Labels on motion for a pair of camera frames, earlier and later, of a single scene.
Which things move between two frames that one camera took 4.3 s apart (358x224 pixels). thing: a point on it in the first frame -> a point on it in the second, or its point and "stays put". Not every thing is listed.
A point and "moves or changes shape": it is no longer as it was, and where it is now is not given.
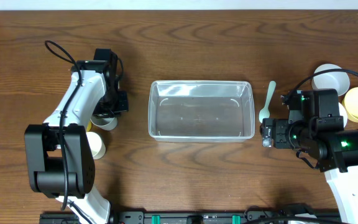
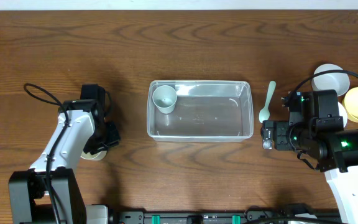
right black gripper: [268, 132] stays put
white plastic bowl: [342, 112] stays put
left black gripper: [108, 112] -> [112, 137]
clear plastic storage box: [201, 111] stays put
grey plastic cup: [104, 123] moves or changes shape
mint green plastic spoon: [264, 112] stays put
